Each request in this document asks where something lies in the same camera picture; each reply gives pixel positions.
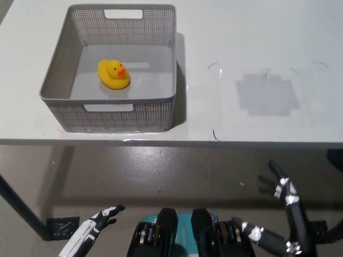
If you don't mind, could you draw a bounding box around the yellow rubber duck toy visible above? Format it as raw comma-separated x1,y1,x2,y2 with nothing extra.
97,58,131,90

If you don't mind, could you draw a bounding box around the grey perforated plastic basket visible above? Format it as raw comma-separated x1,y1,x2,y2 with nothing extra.
39,4,177,133

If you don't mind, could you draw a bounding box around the black floor foot plate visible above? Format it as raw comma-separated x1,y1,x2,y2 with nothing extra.
46,216,80,241
308,221,329,237

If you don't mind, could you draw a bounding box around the dark object under table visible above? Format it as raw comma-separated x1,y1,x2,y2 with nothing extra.
326,149,343,172

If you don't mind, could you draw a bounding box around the black table leg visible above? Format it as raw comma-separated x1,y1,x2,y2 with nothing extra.
0,173,47,239

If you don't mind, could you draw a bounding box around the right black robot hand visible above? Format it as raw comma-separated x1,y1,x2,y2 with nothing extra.
232,160,318,257

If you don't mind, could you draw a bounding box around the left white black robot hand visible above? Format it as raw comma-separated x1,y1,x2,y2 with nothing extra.
57,205,126,257

